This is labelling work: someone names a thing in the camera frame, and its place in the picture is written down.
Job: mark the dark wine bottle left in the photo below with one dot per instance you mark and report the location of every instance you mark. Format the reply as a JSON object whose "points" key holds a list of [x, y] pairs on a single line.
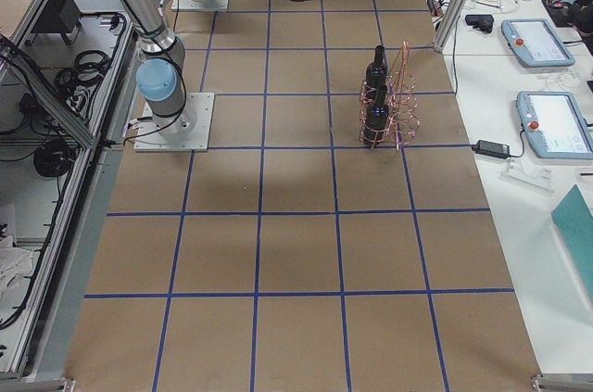
{"points": [[376, 118]]}

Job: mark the dark wine bottle right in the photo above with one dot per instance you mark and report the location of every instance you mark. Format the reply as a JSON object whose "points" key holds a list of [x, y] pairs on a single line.
{"points": [[375, 74]]}

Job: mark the teach pendant far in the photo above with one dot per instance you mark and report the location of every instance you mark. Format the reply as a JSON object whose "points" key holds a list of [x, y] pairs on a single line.
{"points": [[536, 43]]}

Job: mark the copper wire bottle basket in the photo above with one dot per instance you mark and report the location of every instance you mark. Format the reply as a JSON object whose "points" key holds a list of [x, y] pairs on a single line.
{"points": [[402, 123]]}

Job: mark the dark wine bottle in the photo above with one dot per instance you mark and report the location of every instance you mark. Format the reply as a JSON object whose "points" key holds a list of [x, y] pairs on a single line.
{"points": [[376, 118], [375, 74]]}

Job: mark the teal folder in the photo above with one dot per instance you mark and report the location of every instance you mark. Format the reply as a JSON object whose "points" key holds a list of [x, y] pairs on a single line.
{"points": [[573, 219]]}

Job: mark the teach pendant near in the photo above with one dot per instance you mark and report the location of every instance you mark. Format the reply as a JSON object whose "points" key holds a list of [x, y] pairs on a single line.
{"points": [[554, 125]]}

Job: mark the teach pendant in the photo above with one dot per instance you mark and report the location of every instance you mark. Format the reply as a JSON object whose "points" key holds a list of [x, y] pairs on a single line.
{"points": [[554, 125], [536, 43]]}

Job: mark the black power adapter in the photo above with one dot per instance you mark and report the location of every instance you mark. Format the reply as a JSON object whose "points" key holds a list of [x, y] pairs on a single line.
{"points": [[491, 149]]}

